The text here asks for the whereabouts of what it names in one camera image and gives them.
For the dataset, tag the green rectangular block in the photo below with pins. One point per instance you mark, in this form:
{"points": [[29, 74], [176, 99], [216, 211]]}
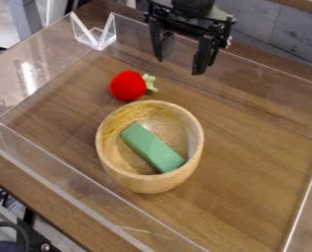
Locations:
{"points": [[152, 148]]}

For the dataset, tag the black metal bracket with bolt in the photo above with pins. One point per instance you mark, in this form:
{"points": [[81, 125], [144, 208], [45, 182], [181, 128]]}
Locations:
{"points": [[39, 243]]}

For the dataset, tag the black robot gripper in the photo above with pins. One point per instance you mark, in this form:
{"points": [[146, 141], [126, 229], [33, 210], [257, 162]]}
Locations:
{"points": [[196, 18]]}

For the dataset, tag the red plush fruit green stem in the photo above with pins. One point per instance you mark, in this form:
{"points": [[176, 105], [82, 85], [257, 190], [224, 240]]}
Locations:
{"points": [[129, 85]]}

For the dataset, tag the round wooden bowl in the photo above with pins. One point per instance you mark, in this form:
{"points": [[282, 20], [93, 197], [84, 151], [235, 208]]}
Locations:
{"points": [[175, 126]]}

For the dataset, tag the clear acrylic tray enclosure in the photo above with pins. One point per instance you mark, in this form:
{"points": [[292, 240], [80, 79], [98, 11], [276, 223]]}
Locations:
{"points": [[247, 200]]}

